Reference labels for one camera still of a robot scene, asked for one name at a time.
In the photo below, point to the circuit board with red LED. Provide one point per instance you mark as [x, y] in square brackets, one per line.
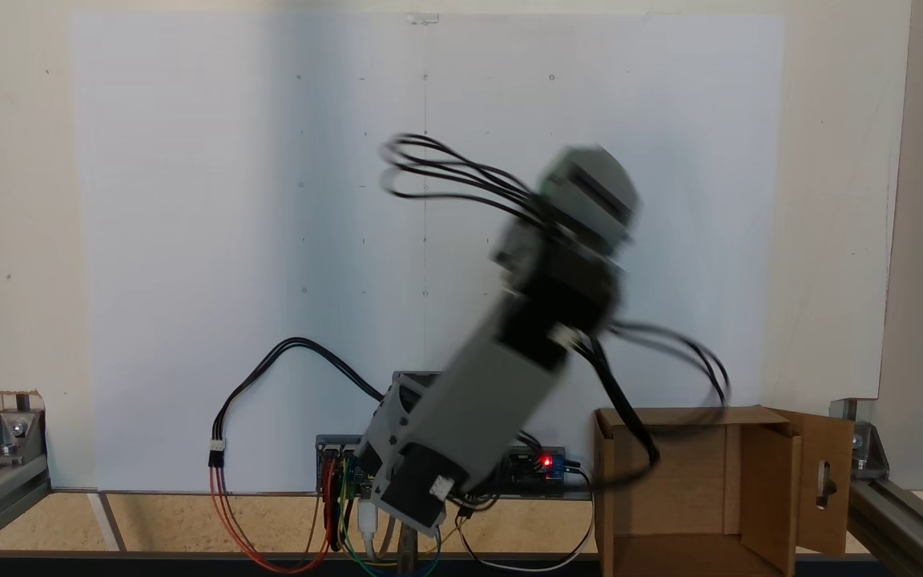
[333, 473]

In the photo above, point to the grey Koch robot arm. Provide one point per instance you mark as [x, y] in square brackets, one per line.
[493, 377]

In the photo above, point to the grey metal clamp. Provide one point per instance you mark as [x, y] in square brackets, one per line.
[407, 553]

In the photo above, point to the grey board mounting plate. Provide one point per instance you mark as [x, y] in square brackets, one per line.
[321, 441]

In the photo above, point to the metal corner bracket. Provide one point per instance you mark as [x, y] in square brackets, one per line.
[866, 449]
[13, 433]

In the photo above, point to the blue circuit board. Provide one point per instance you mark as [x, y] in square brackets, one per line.
[542, 469]

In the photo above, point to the brown cardboard box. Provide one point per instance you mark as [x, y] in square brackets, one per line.
[670, 481]

